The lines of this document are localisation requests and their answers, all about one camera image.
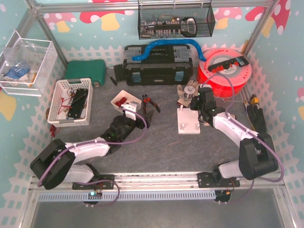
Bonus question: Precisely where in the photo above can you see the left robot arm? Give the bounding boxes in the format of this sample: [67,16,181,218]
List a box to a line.
[30,103,154,190]

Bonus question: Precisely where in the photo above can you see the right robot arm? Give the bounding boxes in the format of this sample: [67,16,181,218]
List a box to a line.
[190,86,279,180]

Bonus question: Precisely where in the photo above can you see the grey slotted cable duct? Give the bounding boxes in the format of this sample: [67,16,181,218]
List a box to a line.
[38,190,216,202]

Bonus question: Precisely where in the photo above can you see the beige work glove rear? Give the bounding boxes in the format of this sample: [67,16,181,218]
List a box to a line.
[177,80,199,107]

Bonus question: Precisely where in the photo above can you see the black wire mesh basket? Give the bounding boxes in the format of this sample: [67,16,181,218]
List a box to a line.
[138,3,215,39]

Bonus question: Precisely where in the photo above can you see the black screwdriver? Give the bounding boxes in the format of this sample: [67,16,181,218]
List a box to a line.
[106,71,118,86]

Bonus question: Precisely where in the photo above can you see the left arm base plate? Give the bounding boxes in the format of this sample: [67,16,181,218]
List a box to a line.
[72,174,115,190]

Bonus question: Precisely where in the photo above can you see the orange black pliers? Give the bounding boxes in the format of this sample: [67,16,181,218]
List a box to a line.
[142,95,161,115]

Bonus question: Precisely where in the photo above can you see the black rubber glove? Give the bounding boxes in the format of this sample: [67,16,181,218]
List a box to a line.
[247,104,266,134]

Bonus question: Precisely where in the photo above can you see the green plastic case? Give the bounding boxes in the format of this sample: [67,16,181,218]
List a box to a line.
[64,59,106,86]

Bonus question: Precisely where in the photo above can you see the white spring tray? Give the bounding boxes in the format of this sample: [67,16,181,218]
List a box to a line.
[111,90,142,113]

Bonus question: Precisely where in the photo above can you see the clear acrylic wall box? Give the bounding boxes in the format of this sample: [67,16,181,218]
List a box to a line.
[0,31,57,97]

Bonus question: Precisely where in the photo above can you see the white peg base plate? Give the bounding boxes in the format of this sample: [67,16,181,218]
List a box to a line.
[177,105,200,134]

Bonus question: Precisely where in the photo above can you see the solder wire spool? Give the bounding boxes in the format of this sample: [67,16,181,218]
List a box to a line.
[183,85,196,100]

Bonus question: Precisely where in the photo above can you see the black toolbox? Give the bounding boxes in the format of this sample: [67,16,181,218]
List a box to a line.
[123,45,193,86]

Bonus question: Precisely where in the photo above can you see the blue corrugated hose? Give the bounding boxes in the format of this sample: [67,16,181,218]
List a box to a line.
[132,39,207,62]

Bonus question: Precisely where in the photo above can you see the red spring in tray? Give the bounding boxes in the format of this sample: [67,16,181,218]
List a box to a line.
[115,97,127,107]

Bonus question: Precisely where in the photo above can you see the white perforated basket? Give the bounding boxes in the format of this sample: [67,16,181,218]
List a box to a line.
[47,78,93,127]

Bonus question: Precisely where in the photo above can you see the black box in basket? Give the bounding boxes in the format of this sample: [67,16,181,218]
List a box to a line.
[67,88,88,119]

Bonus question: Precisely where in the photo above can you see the yellow handled tool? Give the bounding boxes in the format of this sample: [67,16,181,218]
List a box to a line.
[248,95,259,105]

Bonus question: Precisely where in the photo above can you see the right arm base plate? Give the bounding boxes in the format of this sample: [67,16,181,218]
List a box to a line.
[197,171,240,188]

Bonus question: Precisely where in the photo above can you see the blue white gloves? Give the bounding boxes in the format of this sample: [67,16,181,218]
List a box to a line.
[5,63,30,80]

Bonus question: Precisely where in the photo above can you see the red filament spool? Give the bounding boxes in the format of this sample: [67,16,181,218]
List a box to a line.
[196,47,252,98]

